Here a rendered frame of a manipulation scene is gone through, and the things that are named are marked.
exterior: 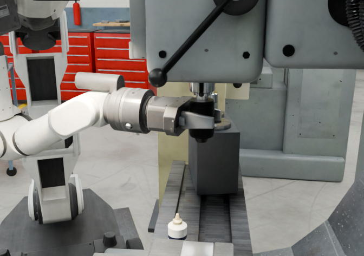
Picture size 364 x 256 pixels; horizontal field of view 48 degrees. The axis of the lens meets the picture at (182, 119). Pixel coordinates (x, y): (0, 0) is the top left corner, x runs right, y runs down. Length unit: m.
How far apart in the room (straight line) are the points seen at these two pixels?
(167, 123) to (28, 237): 1.09
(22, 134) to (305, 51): 0.61
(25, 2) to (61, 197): 0.78
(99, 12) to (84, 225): 8.61
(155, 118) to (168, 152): 1.90
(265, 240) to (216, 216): 1.63
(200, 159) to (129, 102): 0.42
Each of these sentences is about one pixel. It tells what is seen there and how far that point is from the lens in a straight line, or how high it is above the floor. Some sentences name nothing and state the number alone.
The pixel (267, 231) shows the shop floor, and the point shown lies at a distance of 2.80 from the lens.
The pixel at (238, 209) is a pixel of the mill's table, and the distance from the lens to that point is 1.13.
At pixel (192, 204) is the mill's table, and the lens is 1.14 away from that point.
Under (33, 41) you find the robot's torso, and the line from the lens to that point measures 1.40.
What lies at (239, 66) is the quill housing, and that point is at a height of 1.34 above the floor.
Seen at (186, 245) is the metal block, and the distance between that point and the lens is 0.73.
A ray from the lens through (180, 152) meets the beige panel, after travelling 2.65.
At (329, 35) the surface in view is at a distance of 0.65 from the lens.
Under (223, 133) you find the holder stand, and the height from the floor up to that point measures 1.09.
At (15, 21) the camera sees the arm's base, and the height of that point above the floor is 1.39.
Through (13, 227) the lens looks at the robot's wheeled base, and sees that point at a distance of 1.82.
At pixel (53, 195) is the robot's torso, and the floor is 0.75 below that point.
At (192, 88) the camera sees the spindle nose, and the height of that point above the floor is 1.29.
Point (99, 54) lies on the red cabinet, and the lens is 5.53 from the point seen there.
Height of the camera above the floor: 1.45
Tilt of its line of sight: 17 degrees down
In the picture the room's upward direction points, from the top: straight up
